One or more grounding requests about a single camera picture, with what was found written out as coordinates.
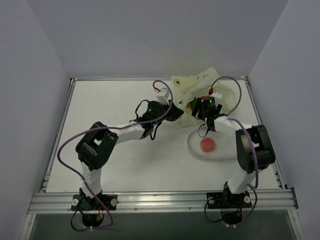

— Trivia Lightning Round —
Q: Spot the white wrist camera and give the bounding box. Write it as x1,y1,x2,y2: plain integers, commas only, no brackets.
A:
208,87,223,100
156,87,172,105

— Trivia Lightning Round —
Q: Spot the aluminium front rail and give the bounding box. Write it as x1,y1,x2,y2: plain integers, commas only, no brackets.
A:
27,189,298,214

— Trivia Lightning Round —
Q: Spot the aluminium table edge frame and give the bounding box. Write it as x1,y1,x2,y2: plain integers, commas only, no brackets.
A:
39,76,288,193

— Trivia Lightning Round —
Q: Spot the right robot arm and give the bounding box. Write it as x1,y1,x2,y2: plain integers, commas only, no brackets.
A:
190,96,276,207

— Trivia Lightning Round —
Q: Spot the pink fake peach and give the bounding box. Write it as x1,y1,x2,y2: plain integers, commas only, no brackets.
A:
200,137,216,153

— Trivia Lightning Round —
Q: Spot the green fake fruit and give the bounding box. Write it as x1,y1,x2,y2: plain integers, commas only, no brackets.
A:
190,98,198,109

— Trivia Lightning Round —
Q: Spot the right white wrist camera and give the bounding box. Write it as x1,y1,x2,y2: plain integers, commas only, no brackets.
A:
208,87,223,100

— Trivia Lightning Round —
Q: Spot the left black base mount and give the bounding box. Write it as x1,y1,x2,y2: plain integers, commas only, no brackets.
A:
70,192,118,227

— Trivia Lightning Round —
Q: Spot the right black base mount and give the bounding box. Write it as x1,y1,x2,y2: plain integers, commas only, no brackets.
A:
203,191,253,228

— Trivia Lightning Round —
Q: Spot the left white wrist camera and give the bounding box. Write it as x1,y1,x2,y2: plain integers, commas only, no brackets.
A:
156,87,172,105

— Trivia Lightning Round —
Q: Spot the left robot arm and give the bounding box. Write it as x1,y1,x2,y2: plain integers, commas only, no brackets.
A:
75,101,184,210

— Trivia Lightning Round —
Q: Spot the white oval plate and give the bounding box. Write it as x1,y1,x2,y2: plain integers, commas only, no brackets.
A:
187,127,237,161

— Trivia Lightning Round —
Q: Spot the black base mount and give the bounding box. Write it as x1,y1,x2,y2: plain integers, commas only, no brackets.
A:
70,192,118,227
203,191,253,228

